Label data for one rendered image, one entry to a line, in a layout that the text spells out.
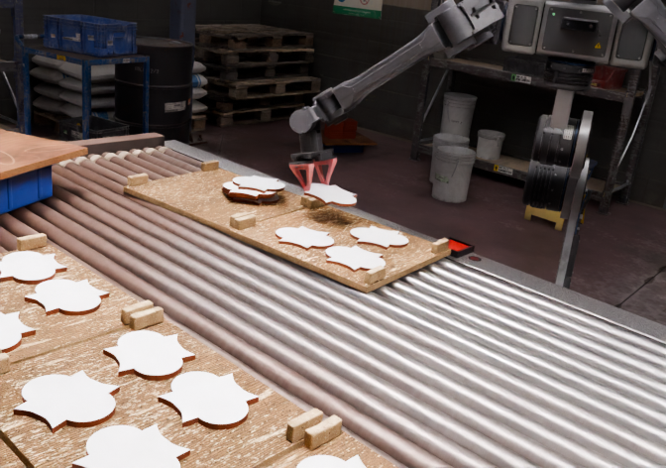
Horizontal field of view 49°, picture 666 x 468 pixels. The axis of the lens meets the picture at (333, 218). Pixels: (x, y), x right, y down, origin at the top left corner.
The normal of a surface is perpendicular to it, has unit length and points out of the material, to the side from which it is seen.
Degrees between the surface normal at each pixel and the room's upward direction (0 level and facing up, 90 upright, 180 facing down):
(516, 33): 90
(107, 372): 0
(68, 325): 0
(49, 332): 0
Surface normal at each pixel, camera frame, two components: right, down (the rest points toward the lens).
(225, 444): 0.10, -0.94
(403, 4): -0.64, 0.19
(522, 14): -0.33, 0.28
